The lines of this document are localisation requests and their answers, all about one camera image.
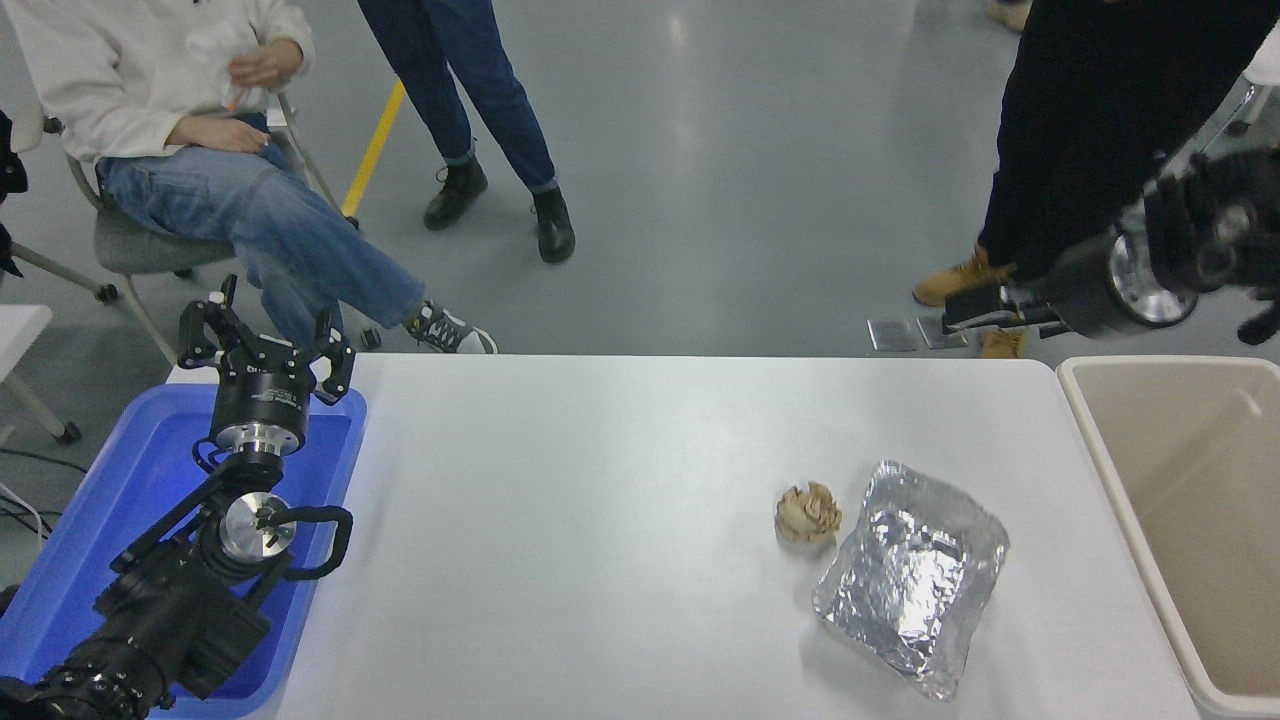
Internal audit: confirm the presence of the black bag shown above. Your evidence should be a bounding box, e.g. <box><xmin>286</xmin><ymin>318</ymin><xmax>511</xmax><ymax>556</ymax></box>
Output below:
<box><xmin>0</xmin><ymin>110</ymin><xmax>27</xmax><ymax>278</ymax></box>

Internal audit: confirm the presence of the crumpled tan paper ball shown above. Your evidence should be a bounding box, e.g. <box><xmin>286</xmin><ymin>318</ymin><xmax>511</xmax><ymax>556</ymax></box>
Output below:
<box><xmin>773</xmin><ymin>482</ymin><xmax>843</xmax><ymax>544</ymax></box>

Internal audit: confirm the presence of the silver foil tray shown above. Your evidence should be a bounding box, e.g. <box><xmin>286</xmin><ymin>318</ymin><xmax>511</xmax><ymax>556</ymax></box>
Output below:
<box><xmin>812</xmin><ymin>460</ymin><xmax>1011</xmax><ymax>701</ymax></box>

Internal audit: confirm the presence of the black floor cable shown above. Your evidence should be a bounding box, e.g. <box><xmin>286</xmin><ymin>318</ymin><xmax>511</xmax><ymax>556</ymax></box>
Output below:
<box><xmin>0</xmin><ymin>450</ymin><xmax>89</xmax><ymax>479</ymax></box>

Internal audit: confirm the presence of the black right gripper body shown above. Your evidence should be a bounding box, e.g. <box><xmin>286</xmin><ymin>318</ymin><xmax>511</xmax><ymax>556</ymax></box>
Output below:
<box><xmin>1040</xmin><ymin>235</ymin><xmax>1128</xmax><ymax>337</ymax></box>

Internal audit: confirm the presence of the seated person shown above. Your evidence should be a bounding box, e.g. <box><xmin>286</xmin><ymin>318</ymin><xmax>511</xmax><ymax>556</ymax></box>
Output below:
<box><xmin>0</xmin><ymin>0</ymin><xmax>499</xmax><ymax>356</ymax></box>

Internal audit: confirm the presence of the seated person's left hand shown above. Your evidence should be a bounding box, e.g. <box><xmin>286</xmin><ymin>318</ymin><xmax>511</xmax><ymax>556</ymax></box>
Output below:
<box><xmin>228</xmin><ymin>40</ymin><xmax>305</xmax><ymax>93</ymax></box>

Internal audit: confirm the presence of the large pale bin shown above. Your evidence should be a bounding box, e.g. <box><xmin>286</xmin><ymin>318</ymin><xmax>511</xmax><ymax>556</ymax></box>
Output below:
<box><xmin>1057</xmin><ymin>355</ymin><xmax>1280</xmax><ymax>719</ymax></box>

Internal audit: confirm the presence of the grey wheeled chair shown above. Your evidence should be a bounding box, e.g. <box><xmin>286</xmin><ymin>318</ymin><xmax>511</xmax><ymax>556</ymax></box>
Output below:
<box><xmin>0</xmin><ymin>88</ymin><xmax>361</xmax><ymax>366</ymax></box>

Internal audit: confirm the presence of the white floor cable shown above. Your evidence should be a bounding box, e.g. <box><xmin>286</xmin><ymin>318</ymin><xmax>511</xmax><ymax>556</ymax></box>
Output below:
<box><xmin>0</xmin><ymin>488</ymin><xmax>48</xmax><ymax>546</ymax></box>

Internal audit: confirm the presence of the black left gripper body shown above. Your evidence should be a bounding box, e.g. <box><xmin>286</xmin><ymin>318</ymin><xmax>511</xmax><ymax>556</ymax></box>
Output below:
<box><xmin>208</xmin><ymin>350</ymin><xmax>315</xmax><ymax>431</ymax></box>

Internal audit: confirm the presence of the standing person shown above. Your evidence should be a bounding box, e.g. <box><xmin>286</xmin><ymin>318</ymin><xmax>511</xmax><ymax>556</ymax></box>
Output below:
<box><xmin>912</xmin><ymin>0</ymin><xmax>1280</xmax><ymax>361</ymax></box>
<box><xmin>357</xmin><ymin>0</ymin><xmax>577</xmax><ymax>265</ymax></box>

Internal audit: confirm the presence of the white chair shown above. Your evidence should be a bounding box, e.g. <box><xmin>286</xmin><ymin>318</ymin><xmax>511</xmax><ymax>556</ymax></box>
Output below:
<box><xmin>1165</xmin><ymin>20</ymin><xmax>1280</xmax><ymax>176</ymax></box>

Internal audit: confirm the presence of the white bag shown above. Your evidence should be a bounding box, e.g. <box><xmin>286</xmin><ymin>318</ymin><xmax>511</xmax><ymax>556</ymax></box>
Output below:
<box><xmin>185</xmin><ymin>20</ymin><xmax>257</xmax><ymax>107</ymax></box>

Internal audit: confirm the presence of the blue plastic tray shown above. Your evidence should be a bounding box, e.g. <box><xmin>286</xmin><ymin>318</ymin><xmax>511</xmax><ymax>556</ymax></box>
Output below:
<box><xmin>0</xmin><ymin>383</ymin><xmax>368</xmax><ymax>719</ymax></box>

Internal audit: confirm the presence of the seated person's right hand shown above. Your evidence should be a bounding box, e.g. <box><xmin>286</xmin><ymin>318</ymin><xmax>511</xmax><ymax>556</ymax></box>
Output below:
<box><xmin>165</xmin><ymin>115</ymin><xmax>272</xmax><ymax>155</ymax></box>

